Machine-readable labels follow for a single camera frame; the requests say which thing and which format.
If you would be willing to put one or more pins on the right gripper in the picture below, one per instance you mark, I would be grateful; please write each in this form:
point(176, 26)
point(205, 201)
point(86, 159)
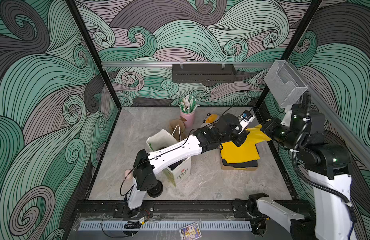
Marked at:
point(266, 127)

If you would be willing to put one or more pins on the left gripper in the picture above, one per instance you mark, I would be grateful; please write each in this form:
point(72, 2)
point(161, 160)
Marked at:
point(241, 136)

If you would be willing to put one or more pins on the yellow paper napkin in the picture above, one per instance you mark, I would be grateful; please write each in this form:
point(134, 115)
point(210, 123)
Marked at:
point(255, 135)

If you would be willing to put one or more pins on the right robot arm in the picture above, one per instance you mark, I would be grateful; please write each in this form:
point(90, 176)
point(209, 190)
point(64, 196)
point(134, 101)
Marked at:
point(323, 166)

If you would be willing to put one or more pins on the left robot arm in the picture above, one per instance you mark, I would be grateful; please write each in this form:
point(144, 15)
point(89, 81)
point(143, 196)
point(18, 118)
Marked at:
point(148, 165)

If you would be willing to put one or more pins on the yellow plush toy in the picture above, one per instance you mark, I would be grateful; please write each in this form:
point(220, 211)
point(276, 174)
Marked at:
point(209, 119)

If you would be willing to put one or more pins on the yellow napkin stack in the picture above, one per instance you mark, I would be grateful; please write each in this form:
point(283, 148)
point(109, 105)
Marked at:
point(243, 156)

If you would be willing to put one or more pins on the pink straw holder cup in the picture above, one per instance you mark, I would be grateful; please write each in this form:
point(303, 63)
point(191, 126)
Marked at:
point(188, 119)

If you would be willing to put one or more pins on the wrapped straws bundle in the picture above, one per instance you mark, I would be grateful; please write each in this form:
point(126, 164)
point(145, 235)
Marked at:
point(188, 104)

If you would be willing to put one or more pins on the brown cardboard cup carrier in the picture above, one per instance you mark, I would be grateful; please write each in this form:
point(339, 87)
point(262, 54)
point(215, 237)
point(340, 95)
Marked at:
point(178, 128)

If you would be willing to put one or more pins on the stack of black lids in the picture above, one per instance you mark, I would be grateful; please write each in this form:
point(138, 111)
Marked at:
point(156, 191)

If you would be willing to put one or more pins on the colourful card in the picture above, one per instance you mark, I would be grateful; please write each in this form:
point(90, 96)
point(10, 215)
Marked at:
point(190, 232)

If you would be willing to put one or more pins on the pink small object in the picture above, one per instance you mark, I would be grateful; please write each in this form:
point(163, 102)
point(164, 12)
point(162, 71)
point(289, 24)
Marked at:
point(128, 174)

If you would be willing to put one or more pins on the clear acrylic wall holder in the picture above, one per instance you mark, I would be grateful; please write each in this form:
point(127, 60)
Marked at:
point(285, 83)

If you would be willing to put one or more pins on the black wall shelf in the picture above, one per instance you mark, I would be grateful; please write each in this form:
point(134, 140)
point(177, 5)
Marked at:
point(203, 73)

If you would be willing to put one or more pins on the white cable duct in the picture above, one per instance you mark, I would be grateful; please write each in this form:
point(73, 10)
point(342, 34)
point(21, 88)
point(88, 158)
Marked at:
point(167, 225)

